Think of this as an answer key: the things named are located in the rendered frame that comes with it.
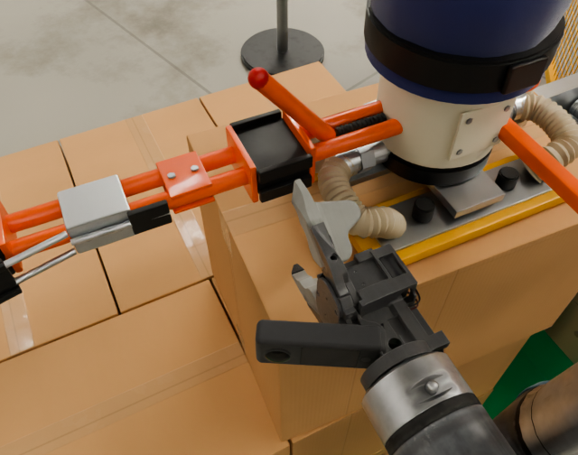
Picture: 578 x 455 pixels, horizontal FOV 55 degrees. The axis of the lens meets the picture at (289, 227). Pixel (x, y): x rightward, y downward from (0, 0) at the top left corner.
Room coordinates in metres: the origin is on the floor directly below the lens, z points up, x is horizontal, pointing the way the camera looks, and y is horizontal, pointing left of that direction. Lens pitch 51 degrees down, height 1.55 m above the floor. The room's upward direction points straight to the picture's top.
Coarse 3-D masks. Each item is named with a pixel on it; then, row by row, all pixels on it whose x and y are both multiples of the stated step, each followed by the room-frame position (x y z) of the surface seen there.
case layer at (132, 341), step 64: (320, 64) 1.45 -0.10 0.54; (128, 128) 1.16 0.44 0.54; (192, 128) 1.16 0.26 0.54; (0, 192) 0.92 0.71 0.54; (128, 256) 0.73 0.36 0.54; (192, 256) 0.73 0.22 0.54; (0, 320) 0.56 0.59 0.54; (64, 320) 0.56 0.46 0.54; (128, 320) 0.56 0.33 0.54; (192, 320) 0.56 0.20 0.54; (0, 384) 0.43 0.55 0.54; (64, 384) 0.43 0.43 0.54; (128, 384) 0.43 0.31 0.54; (192, 384) 0.43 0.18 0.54; (256, 384) 0.43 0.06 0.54; (0, 448) 0.31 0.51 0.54; (64, 448) 0.31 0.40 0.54; (128, 448) 0.31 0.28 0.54; (192, 448) 0.31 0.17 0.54; (256, 448) 0.31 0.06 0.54; (320, 448) 0.34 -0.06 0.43
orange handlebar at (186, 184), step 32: (384, 128) 0.53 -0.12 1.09; (512, 128) 0.53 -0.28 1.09; (192, 160) 0.47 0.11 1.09; (224, 160) 0.48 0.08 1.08; (320, 160) 0.49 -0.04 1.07; (544, 160) 0.47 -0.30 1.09; (128, 192) 0.43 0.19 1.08; (192, 192) 0.43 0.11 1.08; (576, 192) 0.42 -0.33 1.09; (32, 224) 0.39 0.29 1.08; (64, 224) 0.38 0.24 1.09
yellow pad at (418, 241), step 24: (504, 168) 0.55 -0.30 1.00; (432, 192) 0.53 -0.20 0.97; (528, 192) 0.53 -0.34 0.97; (552, 192) 0.53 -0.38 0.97; (408, 216) 0.49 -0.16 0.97; (432, 216) 0.48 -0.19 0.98; (480, 216) 0.48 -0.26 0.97; (504, 216) 0.49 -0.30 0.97; (360, 240) 0.45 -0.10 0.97; (384, 240) 0.44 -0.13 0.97; (408, 240) 0.44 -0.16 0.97; (432, 240) 0.45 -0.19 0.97; (456, 240) 0.45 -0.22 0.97; (408, 264) 0.42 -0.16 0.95
